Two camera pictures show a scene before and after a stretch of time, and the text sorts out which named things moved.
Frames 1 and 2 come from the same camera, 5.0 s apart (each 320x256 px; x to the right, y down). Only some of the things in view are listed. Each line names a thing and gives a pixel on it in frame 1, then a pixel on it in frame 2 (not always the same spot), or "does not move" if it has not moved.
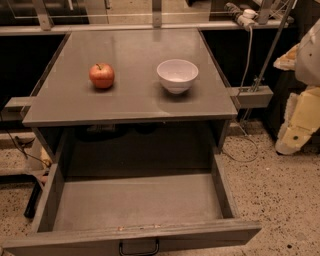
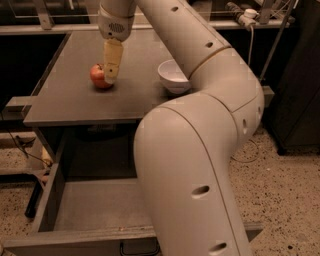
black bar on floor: (34, 200) does not move
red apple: (101, 75) does not move
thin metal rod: (278, 41) does not move
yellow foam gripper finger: (302, 120) -> (112, 57)
